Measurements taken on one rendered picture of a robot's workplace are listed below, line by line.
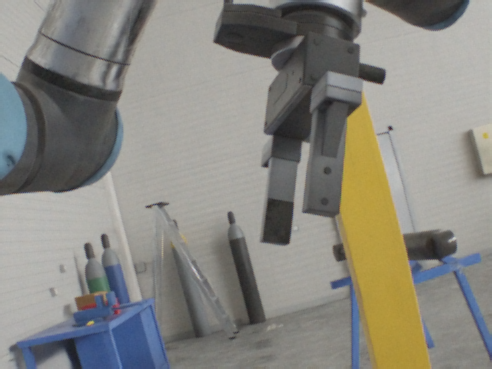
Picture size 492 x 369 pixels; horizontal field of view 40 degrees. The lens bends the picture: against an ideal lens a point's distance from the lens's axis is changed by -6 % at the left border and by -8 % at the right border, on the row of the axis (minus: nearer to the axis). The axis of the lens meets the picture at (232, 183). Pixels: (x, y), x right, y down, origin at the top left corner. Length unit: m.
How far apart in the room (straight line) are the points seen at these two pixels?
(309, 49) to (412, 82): 10.08
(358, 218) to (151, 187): 8.44
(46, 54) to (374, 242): 1.60
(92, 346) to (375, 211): 4.79
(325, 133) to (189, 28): 10.17
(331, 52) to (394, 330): 1.56
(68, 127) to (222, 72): 9.95
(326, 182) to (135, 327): 5.95
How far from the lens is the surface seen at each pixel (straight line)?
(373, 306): 2.08
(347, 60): 0.60
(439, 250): 4.12
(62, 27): 0.56
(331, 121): 0.55
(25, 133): 0.50
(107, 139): 0.61
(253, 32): 0.64
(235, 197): 10.27
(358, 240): 2.06
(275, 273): 10.27
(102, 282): 7.60
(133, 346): 6.50
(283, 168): 0.69
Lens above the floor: 1.25
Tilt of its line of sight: 4 degrees up
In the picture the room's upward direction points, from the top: 14 degrees counter-clockwise
